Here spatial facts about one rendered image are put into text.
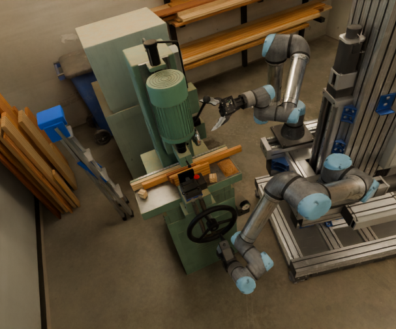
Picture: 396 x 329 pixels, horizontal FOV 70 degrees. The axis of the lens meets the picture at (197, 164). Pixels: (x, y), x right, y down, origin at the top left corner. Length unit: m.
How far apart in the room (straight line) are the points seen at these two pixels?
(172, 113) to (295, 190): 0.61
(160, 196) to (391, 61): 1.25
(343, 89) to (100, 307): 2.12
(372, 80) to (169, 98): 0.89
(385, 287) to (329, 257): 0.45
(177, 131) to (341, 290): 1.60
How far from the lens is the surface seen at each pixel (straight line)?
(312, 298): 2.27
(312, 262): 2.12
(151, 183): 1.63
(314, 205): 1.12
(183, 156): 1.52
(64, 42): 3.63
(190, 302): 2.25
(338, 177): 1.53
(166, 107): 1.27
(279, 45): 1.64
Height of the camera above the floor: 2.11
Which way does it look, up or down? 46 degrees down
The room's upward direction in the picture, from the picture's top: 11 degrees counter-clockwise
